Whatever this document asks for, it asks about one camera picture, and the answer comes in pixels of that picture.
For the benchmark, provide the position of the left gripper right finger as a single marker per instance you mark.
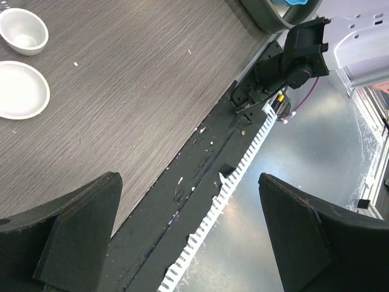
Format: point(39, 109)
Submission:
point(319, 246)

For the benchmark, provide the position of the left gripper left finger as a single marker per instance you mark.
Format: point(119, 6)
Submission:
point(61, 245)

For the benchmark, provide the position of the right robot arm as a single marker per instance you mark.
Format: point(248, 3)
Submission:
point(314, 48)

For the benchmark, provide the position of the white evaporating dish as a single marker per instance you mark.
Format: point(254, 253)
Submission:
point(25, 92)

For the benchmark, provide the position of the small white crucible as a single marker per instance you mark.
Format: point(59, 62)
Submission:
point(24, 31)

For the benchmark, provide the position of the dark green tray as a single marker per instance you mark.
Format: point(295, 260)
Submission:
point(268, 19)

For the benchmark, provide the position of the blue round plate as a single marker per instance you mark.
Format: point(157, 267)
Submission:
point(290, 3)

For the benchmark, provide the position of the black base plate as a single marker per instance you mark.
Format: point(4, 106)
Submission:
point(155, 233)

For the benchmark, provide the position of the white slotted cable duct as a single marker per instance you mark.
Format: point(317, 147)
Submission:
point(176, 270)

